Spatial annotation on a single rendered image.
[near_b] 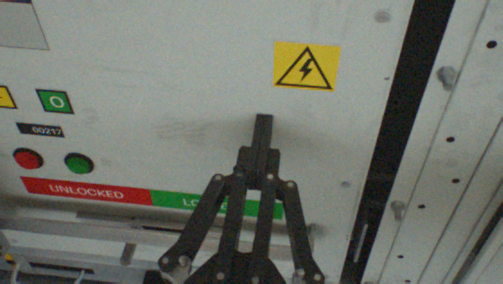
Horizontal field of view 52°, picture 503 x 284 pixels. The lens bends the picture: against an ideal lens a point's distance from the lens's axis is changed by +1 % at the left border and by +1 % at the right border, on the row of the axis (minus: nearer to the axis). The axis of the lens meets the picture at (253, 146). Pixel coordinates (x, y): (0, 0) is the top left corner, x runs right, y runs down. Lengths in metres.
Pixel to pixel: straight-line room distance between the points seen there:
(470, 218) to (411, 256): 0.10
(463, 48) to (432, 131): 0.10
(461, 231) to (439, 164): 0.13
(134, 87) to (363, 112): 0.22
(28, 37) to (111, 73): 0.08
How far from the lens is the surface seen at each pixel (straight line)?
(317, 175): 0.55
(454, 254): 0.69
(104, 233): 0.65
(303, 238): 0.41
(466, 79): 0.47
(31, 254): 0.83
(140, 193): 0.63
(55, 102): 0.55
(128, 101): 0.51
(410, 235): 0.65
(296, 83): 0.46
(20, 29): 0.50
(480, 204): 0.60
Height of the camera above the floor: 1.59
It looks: 48 degrees down
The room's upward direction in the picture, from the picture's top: straight up
